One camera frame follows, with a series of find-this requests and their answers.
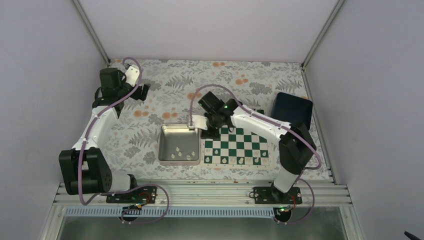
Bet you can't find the metal tray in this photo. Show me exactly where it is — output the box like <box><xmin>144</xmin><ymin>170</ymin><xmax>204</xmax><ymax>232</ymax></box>
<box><xmin>158</xmin><ymin>123</ymin><xmax>201</xmax><ymax>166</ymax></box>

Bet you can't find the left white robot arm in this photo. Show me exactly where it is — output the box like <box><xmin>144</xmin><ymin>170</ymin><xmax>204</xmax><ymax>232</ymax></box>
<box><xmin>58</xmin><ymin>65</ymin><xmax>150</xmax><ymax>203</ymax></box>

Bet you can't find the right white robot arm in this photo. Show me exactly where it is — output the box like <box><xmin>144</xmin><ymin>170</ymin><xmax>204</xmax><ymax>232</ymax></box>
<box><xmin>189</xmin><ymin>91</ymin><xmax>322</xmax><ymax>204</ymax></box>

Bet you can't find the green white chessboard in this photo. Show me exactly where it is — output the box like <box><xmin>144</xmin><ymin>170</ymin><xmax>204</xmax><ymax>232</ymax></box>
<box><xmin>200</xmin><ymin>125</ymin><xmax>274</xmax><ymax>170</ymax></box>

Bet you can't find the floral table mat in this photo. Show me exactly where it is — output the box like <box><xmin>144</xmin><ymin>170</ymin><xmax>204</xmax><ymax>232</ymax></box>
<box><xmin>99</xmin><ymin>58</ymin><xmax>332</xmax><ymax>181</ymax></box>

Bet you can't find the dark blue box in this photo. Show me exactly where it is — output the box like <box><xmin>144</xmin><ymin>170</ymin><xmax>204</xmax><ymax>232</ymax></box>
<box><xmin>270</xmin><ymin>92</ymin><xmax>313</xmax><ymax>130</ymax></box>

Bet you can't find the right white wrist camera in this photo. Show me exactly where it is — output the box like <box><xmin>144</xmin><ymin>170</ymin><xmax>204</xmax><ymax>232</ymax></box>
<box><xmin>187</xmin><ymin>115</ymin><xmax>208</xmax><ymax>130</ymax></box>

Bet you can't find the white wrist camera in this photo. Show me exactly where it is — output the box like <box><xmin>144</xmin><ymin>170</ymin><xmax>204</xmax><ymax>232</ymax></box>
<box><xmin>124</xmin><ymin>65</ymin><xmax>141</xmax><ymax>87</ymax></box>
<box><xmin>187</xmin><ymin>115</ymin><xmax>208</xmax><ymax>130</ymax></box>

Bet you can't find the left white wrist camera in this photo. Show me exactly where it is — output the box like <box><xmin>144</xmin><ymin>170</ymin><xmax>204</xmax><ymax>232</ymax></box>
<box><xmin>124</xmin><ymin>65</ymin><xmax>141</xmax><ymax>87</ymax></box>

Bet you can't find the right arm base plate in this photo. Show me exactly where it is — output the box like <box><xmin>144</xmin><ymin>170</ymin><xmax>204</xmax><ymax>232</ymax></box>
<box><xmin>248</xmin><ymin>186</ymin><xmax>303</xmax><ymax>205</ymax></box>

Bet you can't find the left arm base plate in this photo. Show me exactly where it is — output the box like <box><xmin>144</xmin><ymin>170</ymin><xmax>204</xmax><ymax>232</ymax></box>
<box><xmin>106</xmin><ymin>186</ymin><xmax>157</xmax><ymax>205</ymax></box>

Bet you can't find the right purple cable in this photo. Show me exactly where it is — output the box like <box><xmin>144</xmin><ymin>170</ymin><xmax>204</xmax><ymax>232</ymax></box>
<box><xmin>188</xmin><ymin>84</ymin><xmax>323</xmax><ymax>225</ymax></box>

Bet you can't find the purple cable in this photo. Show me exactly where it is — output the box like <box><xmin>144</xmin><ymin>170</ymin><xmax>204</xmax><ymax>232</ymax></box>
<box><xmin>76</xmin><ymin>56</ymin><xmax>170</xmax><ymax>226</ymax></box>
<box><xmin>188</xmin><ymin>84</ymin><xmax>323</xmax><ymax>225</ymax></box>

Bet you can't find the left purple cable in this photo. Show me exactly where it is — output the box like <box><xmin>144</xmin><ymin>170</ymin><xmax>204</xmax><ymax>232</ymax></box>
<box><xmin>76</xmin><ymin>56</ymin><xmax>170</xmax><ymax>226</ymax></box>

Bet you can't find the aluminium frame rail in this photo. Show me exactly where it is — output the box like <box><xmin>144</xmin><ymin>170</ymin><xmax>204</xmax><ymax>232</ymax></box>
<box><xmin>52</xmin><ymin>184</ymin><xmax>353</xmax><ymax>208</ymax></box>

